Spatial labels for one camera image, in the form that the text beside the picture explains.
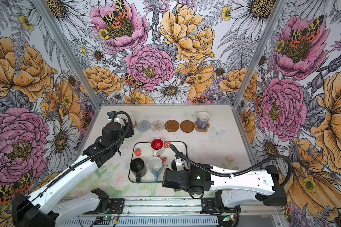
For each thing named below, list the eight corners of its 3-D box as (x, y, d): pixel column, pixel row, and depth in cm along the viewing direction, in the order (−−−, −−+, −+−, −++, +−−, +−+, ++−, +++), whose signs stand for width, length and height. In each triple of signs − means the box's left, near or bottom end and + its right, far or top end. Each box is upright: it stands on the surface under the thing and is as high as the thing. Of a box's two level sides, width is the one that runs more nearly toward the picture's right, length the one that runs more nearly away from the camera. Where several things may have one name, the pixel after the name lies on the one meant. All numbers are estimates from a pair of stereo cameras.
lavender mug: (197, 130, 107) (199, 123, 101) (196, 118, 115) (197, 111, 108) (209, 130, 107) (211, 123, 101) (207, 118, 115) (209, 111, 108)
